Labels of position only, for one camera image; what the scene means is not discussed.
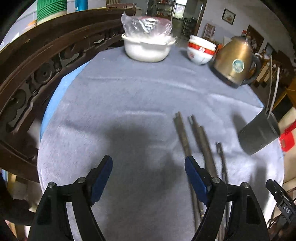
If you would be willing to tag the red plastic chair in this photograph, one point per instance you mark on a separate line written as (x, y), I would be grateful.
(287, 140)

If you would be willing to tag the framed wall picture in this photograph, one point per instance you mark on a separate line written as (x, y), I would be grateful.
(228, 16)

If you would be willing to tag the green thermos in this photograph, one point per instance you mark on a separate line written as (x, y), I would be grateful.
(48, 9)

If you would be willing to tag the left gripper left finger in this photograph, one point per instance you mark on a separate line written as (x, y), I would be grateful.
(51, 220)

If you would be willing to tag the wooden chair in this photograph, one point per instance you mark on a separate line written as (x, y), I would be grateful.
(208, 31)

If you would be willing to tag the dark metal chopstick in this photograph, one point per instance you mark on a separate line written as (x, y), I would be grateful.
(204, 146)
(223, 226)
(196, 205)

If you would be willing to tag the grey table cloth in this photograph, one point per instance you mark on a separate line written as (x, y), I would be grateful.
(123, 108)

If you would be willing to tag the red white bowl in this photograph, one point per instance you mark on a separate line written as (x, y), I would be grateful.
(199, 50)

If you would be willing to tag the clear plastic bag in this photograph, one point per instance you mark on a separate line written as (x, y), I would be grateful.
(145, 26)

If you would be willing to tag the carved dark wooden sideboard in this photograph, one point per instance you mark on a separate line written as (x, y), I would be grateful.
(32, 67)

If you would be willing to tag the blue thermos bottle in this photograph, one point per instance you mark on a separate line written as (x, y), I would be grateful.
(81, 5)

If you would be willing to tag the gold electric kettle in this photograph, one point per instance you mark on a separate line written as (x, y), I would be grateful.
(235, 63)

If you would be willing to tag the grey utensil holder cup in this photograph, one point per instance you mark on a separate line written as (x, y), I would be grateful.
(258, 133)

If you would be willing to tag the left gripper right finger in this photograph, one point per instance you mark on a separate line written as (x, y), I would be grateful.
(246, 220)

